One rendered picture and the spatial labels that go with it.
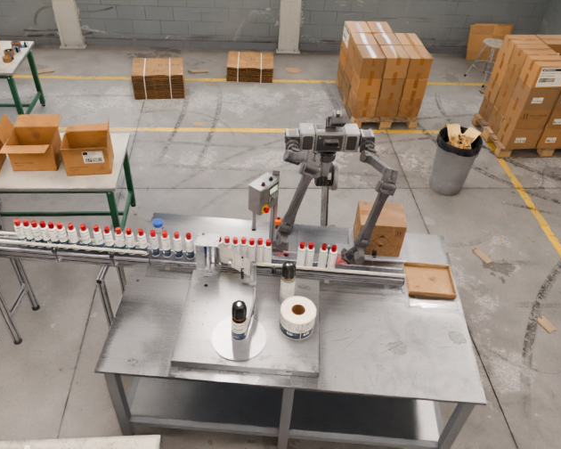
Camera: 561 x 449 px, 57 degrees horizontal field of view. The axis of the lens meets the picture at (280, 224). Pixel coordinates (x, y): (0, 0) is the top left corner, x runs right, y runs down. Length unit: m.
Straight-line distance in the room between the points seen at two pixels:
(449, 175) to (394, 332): 2.69
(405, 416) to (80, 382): 2.23
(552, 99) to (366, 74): 2.00
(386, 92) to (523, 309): 2.98
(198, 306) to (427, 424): 1.64
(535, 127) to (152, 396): 4.92
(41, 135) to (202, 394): 2.47
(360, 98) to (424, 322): 3.65
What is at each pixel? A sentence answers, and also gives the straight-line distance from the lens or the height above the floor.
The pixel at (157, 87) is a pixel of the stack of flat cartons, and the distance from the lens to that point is 6.97.
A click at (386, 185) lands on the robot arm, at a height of 1.51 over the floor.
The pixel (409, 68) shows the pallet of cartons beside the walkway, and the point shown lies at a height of 0.78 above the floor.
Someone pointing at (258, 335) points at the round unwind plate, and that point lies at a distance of 3.00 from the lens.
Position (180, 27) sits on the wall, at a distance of 8.34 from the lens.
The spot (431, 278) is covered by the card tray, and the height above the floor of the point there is 0.83.
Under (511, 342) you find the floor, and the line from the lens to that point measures 4.57.
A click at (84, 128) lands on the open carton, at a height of 1.02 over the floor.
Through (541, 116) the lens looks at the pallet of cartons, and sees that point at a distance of 6.48.
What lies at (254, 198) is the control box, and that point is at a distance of 3.05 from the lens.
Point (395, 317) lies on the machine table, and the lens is 3.28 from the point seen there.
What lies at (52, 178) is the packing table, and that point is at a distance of 4.46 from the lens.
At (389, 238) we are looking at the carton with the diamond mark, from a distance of 3.49.
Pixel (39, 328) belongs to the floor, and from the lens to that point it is 4.43.
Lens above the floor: 3.31
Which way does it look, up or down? 42 degrees down
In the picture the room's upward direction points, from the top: 4 degrees clockwise
